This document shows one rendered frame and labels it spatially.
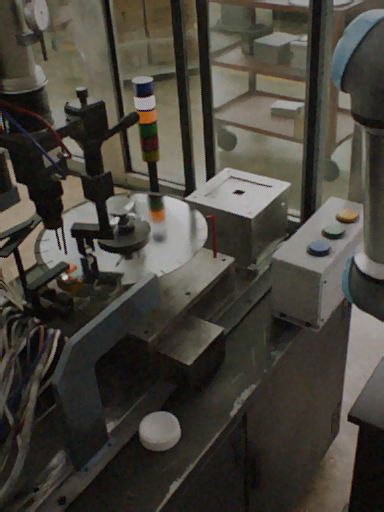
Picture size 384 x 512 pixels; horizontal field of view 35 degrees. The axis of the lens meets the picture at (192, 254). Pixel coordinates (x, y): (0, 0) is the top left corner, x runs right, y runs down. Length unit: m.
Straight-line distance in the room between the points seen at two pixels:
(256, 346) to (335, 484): 0.81
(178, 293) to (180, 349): 0.13
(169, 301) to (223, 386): 0.19
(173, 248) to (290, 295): 0.26
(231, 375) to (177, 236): 0.29
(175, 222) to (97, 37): 0.64
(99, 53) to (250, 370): 0.94
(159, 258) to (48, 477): 0.42
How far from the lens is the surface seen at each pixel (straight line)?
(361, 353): 2.35
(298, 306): 1.27
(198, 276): 1.26
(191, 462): 1.07
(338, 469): 2.00
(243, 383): 1.18
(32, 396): 1.00
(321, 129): 1.39
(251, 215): 1.35
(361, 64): 0.87
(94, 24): 1.71
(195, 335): 1.17
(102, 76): 1.74
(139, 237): 1.20
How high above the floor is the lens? 1.60
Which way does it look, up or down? 34 degrees down
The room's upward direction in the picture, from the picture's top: 5 degrees counter-clockwise
